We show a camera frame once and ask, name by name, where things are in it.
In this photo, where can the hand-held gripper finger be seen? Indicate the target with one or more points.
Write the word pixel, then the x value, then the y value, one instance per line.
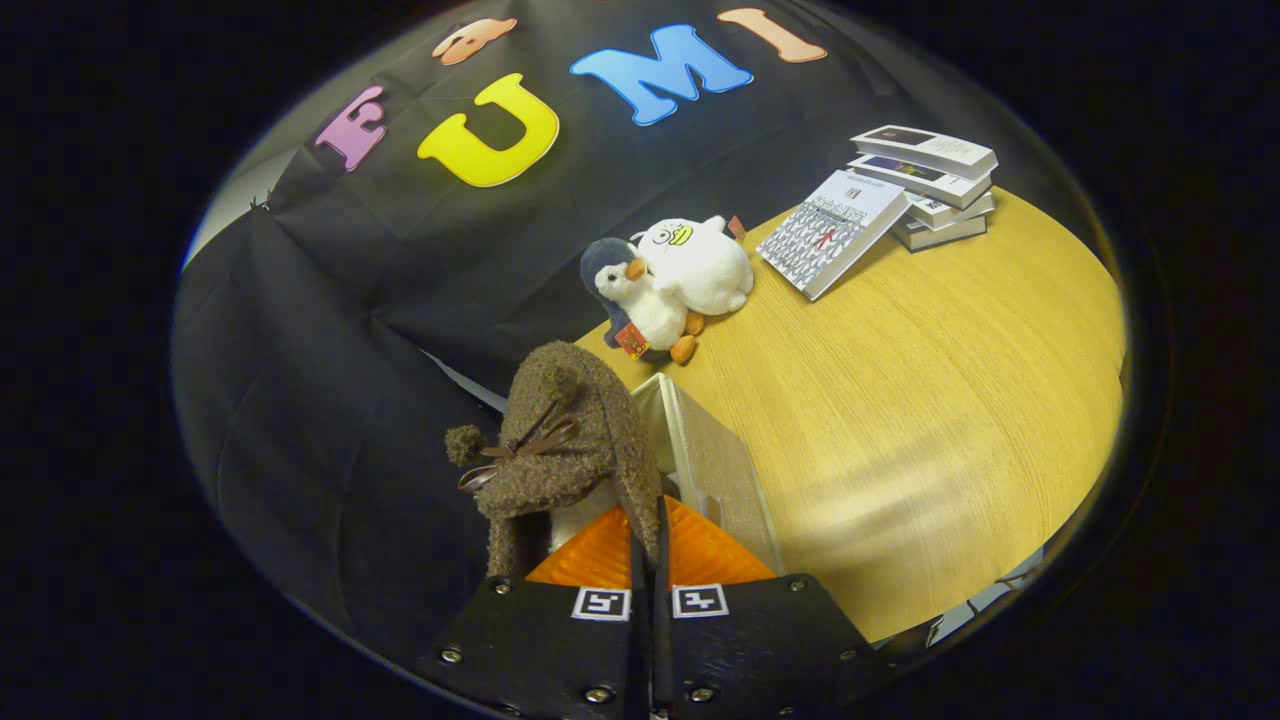
pixel 662 610
pixel 640 610

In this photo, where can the beige fabric storage box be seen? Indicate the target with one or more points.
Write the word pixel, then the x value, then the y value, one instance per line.
pixel 720 470

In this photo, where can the brown fuzzy shoe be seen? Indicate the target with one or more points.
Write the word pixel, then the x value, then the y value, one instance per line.
pixel 590 420

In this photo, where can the grey white plush penguin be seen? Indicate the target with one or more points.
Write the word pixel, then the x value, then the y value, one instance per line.
pixel 650 310

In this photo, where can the white plush duck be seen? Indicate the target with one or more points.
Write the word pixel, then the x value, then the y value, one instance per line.
pixel 705 268

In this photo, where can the patterned cover book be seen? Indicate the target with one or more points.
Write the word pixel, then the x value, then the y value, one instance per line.
pixel 830 235

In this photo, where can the grey book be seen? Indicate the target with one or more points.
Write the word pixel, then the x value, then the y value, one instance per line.
pixel 945 236

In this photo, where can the thin white book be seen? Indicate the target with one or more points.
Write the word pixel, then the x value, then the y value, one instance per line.
pixel 955 210

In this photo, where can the white book blue cover picture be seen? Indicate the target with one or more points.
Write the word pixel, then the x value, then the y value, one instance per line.
pixel 930 183

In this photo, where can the white book dark cover picture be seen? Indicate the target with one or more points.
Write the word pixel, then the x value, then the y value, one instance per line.
pixel 935 153

